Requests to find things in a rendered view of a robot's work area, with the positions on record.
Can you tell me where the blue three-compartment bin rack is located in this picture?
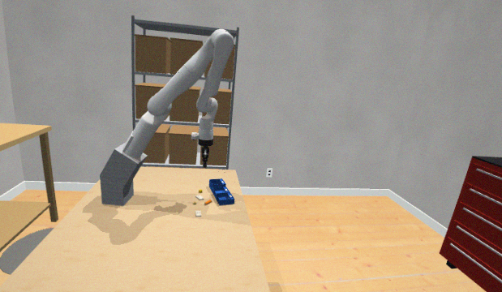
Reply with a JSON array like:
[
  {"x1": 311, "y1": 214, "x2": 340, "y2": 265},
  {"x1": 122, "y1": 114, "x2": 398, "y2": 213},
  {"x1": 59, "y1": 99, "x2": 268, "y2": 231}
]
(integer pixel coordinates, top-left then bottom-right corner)
[{"x1": 209, "y1": 178, "x2": 234, "y2": 205}]

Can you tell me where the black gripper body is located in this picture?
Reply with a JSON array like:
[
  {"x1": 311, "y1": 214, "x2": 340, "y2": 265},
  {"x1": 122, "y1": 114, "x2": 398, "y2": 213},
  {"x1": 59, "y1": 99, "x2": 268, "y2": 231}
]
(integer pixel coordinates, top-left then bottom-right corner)
[{"x1": 199, "y1": 139, "x2": 213, "y2": 153}]

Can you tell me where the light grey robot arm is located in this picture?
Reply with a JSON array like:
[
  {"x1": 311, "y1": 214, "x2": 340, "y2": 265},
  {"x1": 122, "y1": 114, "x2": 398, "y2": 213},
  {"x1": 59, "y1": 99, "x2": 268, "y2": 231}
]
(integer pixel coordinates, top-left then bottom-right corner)
[{"x1": 122, "y1": 29, "x2": 234, "y2": 158}]

